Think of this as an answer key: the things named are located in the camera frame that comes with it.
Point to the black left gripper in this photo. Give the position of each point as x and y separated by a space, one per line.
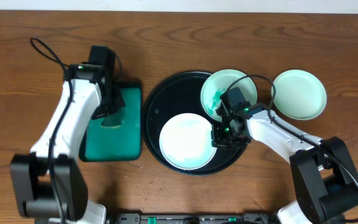
112 104

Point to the round black tray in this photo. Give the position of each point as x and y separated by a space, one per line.
177 94

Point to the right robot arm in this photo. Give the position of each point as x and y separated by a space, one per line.
323 172

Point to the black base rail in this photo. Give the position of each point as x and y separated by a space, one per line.
136 218

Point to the mint green plate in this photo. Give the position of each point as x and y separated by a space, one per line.
299 94
218 83

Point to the rectangular black water tray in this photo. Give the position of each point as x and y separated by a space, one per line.
101 144

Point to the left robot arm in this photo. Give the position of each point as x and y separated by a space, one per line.
47 181

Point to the green scrubbing sponge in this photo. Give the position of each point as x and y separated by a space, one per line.
112 121

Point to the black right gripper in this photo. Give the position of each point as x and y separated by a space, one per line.
220 140

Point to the white plate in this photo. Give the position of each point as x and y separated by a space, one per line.
185 141

